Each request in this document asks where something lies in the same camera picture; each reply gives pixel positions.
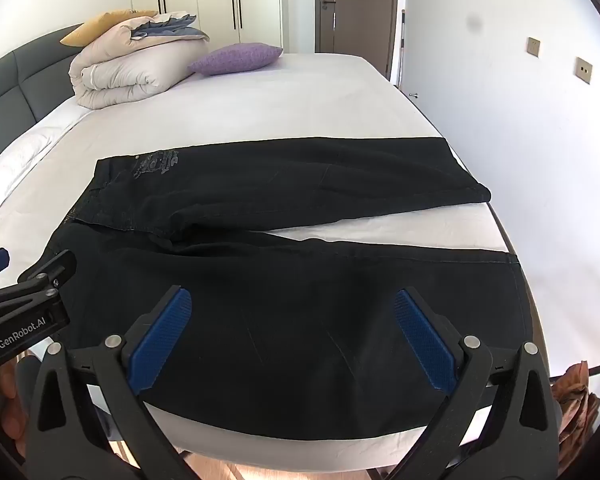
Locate grey padded headboard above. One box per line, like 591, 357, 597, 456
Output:
0, 22, 88, 178

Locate blue grey folded blanket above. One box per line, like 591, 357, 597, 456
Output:
130, 12, 211, 43

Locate white bed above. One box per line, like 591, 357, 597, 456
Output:
0, 52, 548, 473

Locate person's left hand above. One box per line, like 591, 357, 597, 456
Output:
0, 356, 32, 456

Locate brown door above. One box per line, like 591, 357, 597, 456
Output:
314, 0, 398, 83

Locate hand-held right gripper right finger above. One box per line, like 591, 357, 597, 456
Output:
384, 287, 566, 480

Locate yellow pillow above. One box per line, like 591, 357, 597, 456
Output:
60, 9, 158, 47

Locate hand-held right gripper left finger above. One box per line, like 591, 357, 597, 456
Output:
25, 285, 201, 480

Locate white wardrobe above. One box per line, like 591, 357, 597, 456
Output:
129, 0, 315, 55

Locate purple pillow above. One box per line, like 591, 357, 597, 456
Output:
187, 42, 284, 77

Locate brown crumpled cloth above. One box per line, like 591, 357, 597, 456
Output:
552, 360, 600, 461

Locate black pants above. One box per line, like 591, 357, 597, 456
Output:
19, 136, 522, 428

